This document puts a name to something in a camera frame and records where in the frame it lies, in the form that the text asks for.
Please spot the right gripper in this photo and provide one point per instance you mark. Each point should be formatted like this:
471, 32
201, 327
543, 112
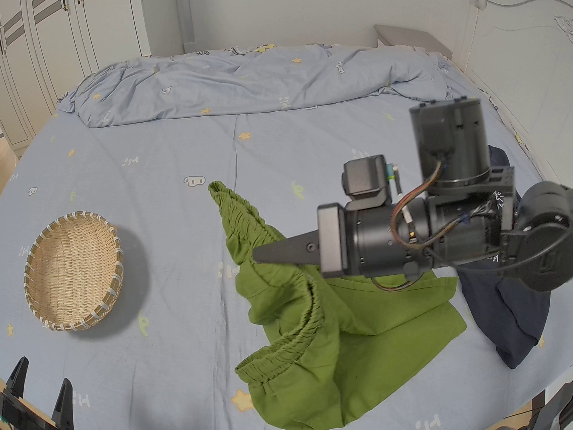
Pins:
376, 240

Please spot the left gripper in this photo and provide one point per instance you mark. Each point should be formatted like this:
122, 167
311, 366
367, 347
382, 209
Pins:
31, 417

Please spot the green shorts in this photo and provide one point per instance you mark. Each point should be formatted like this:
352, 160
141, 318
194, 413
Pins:
313, 352

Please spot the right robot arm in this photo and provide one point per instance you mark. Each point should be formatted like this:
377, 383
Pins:
452, 137

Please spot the round woven basket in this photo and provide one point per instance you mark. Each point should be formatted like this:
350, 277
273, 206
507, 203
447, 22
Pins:
67, 271

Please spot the bed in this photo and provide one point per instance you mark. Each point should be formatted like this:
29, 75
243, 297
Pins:
179, 150

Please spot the dark blue printed T-shirt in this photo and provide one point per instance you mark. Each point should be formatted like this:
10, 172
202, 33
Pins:
506, 311

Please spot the grey bedside table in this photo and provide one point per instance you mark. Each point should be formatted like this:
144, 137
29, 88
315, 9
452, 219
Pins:
403, 36

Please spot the pale blue quilt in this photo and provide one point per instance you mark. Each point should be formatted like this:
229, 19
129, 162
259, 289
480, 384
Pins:
224, 88

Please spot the white wardrobe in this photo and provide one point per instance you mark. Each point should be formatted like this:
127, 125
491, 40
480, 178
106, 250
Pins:
44, 38

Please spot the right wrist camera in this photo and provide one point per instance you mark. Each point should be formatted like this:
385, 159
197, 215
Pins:
365, 177

